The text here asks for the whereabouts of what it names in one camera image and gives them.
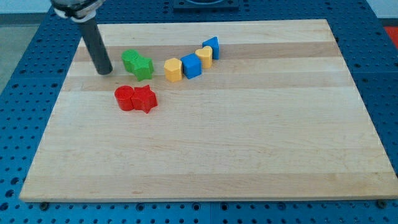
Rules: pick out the yellow heart block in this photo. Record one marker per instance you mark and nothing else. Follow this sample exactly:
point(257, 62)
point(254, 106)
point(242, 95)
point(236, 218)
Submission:
point(206, 56)

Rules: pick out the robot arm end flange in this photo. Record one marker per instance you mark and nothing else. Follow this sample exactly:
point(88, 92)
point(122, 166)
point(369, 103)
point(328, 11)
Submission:
point(76, 10)

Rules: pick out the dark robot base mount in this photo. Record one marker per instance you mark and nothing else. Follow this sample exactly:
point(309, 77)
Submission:
point(181, 5)

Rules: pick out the green star block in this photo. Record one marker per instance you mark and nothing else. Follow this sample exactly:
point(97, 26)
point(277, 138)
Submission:
point(142, 68)

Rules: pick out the green cylinder block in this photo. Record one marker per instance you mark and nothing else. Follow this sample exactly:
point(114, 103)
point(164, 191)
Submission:
point(128, 57)

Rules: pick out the light wooden board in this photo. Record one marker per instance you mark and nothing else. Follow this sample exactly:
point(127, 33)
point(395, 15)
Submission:
point(277, 117)

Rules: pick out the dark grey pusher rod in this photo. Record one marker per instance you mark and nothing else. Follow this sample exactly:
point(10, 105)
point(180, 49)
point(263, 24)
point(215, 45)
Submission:
point(95, 46)

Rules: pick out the blue triangle block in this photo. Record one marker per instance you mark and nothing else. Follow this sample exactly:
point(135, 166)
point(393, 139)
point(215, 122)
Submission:
point(214, 44)

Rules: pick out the red cylinder block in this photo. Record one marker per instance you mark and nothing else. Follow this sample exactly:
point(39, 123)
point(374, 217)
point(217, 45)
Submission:
point(123, 96)

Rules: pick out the yellow hexagon block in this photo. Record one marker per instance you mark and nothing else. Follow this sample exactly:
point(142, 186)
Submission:
point(173, 69)

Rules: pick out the blue cube block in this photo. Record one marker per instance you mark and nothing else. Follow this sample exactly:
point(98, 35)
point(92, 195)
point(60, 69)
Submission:
point(191, 66)

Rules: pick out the red star block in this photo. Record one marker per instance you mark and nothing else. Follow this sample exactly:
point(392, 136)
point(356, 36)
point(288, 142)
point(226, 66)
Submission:
point(144, 99)

